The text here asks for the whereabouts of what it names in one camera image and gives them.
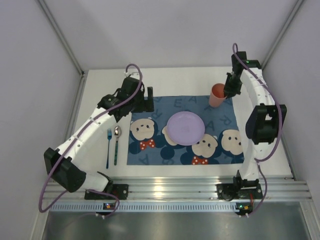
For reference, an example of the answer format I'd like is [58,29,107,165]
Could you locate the salmon plastic cup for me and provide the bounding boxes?
[209,83,226,108]

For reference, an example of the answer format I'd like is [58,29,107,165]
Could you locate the green handled steel spoon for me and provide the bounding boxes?
[113,125,122,166]

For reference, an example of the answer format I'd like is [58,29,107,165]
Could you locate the blue cartoon mouse placemat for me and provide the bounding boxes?
[127,95,244,166]

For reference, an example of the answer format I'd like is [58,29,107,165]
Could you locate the purple plastic plate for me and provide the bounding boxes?
[166,111,205,146]

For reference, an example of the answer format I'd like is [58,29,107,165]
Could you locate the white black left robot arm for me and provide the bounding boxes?
[44,76,154,193]

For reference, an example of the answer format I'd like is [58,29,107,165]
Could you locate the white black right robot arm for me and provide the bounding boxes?
[223,45,287,195]

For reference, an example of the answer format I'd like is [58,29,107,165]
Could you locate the blue metal fork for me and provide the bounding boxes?
[106,128,112,169]

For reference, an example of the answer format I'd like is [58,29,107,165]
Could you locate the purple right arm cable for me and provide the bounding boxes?
[232,42,283,217]

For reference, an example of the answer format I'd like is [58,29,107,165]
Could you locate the aluminium mounting rail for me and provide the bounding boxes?
[39,176,312,201]

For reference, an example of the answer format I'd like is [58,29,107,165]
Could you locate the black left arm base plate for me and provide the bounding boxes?
[84,184,129,200]

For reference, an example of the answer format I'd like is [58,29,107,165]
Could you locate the perforated grey cable duct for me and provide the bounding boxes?
[50,201,253,213]

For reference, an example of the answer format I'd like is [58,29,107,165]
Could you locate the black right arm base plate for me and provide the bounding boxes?
[216,183,263,202]

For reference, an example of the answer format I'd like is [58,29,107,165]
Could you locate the right aluminium frame post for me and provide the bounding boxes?
[261,0,306,70]

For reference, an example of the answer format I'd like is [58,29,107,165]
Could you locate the aluminium frame post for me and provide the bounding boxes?
[36,0,88,77]
[261,0,306,70]

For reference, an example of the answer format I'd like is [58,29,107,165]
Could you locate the left aluminium frame post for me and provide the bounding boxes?
[36,0,88,77]

